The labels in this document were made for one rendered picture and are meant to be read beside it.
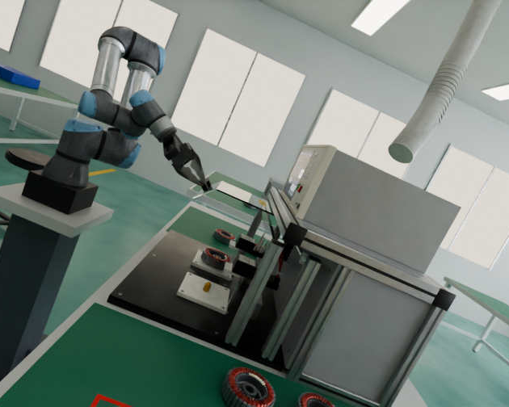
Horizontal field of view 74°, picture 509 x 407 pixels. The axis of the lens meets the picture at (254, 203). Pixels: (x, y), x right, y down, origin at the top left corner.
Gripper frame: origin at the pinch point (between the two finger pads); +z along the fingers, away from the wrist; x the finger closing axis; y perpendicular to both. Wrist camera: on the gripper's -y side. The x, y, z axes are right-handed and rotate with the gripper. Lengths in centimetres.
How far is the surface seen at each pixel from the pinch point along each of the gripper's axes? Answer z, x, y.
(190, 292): 23.6, 18.0, -21.3
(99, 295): 7.8, 31.1, -34.4
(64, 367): 12, 29, -59
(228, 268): 25.0, 5.7, -17.8
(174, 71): -167, 9, 455
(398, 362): 65, -19, -36
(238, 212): 35, 16, 141
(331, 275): 36, -18, -36
